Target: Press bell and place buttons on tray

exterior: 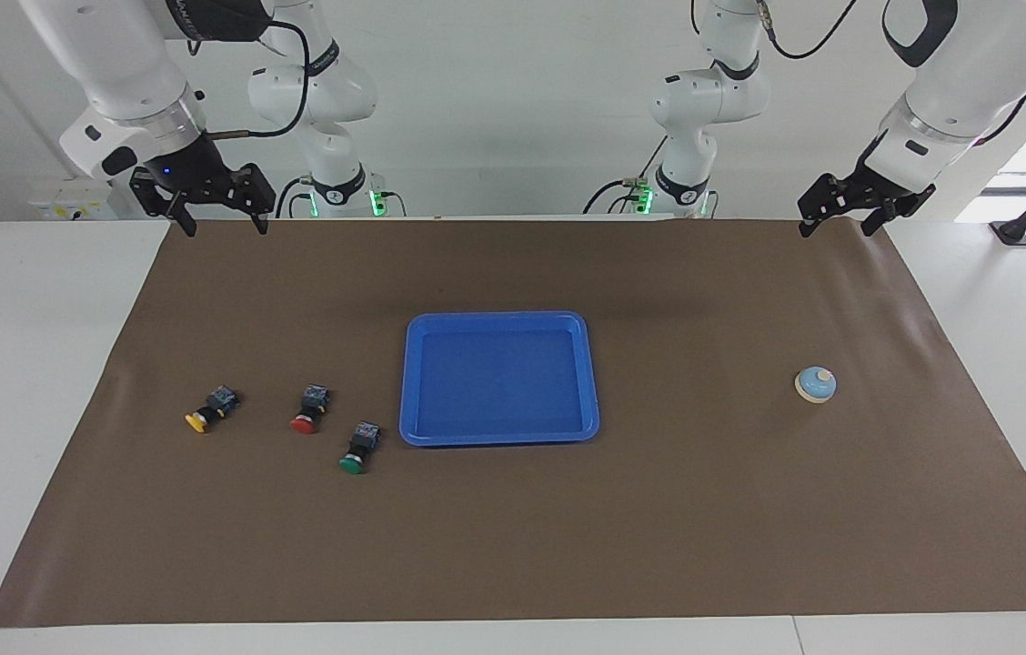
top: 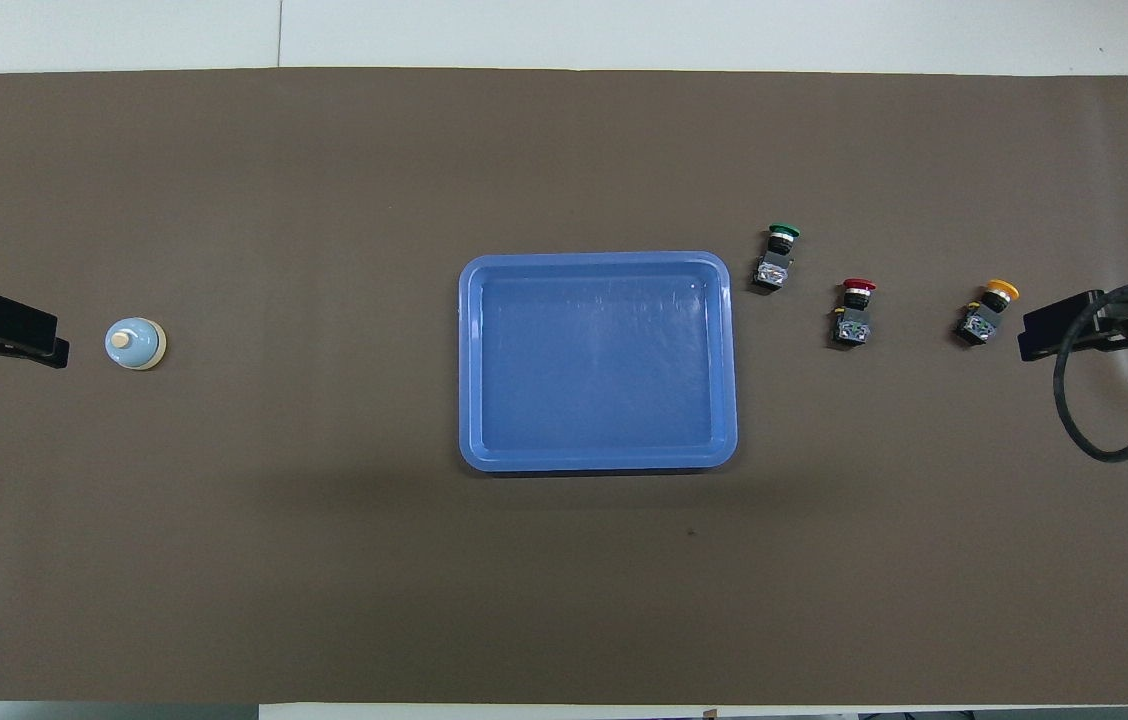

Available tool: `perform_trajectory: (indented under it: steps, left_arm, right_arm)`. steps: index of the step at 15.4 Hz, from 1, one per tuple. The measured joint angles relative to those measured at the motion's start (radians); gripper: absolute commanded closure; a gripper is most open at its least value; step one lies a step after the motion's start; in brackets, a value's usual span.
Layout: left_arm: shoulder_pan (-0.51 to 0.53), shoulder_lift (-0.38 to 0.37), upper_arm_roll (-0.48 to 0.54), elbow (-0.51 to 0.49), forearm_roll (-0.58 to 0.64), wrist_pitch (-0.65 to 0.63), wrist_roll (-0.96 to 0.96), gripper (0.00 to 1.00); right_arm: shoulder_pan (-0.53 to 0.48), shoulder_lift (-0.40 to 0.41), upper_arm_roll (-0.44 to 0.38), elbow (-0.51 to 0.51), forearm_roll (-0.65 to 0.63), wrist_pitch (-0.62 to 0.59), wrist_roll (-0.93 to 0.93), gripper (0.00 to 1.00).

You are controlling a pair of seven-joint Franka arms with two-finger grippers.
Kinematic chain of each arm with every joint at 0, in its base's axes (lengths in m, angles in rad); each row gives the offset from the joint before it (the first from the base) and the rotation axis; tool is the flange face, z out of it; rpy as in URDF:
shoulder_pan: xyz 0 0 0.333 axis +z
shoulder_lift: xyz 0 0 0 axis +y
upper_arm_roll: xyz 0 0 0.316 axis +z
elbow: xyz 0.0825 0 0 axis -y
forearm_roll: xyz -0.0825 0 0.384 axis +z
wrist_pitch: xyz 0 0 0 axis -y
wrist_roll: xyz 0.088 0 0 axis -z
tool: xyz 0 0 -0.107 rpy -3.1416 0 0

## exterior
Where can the yellow push button switch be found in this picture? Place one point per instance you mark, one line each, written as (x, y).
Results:
(208, 414)

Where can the blue plastic tray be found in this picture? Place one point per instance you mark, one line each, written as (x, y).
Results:
(499, 382)

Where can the brown table mat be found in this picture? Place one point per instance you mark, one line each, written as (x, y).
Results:
(658, 528)

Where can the red push button switch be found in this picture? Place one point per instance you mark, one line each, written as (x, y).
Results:
(311, 405)

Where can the white wall socket box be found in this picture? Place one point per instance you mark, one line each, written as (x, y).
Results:
(67, 205)

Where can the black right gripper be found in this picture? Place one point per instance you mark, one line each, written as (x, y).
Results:
(195, 177)

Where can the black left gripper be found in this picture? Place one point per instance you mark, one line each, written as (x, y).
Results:
(849, 196)

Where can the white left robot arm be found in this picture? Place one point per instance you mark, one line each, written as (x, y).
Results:
(959, 73)

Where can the blue call bell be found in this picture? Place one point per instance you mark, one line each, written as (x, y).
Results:
(815, 387)

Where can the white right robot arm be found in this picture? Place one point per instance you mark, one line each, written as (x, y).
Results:
(113, 64)

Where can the green push button switch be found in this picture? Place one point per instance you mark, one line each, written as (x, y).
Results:
(358, 450)

